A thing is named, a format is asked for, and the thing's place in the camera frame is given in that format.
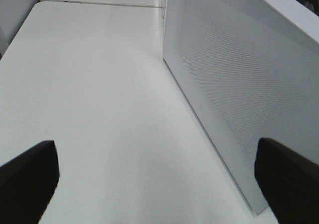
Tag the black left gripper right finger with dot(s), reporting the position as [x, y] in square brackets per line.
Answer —
[288, 181]

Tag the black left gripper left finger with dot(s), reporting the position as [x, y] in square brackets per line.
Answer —
[27, 184]

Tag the white microwave door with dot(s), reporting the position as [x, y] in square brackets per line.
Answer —
[250, 69]

